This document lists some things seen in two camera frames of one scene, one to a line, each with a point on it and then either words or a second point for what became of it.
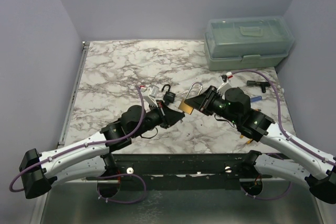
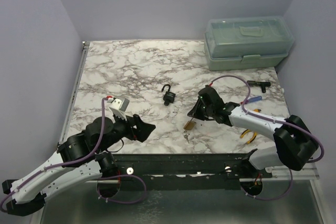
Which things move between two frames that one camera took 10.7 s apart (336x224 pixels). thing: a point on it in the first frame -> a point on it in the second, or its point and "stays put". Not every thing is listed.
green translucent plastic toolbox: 241,42 stays put
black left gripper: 168,116 -> 143,131
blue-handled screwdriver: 256,98 stays put
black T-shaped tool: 262,84 stays put
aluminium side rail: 72,94 stays put
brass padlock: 186,108 -> 189,125
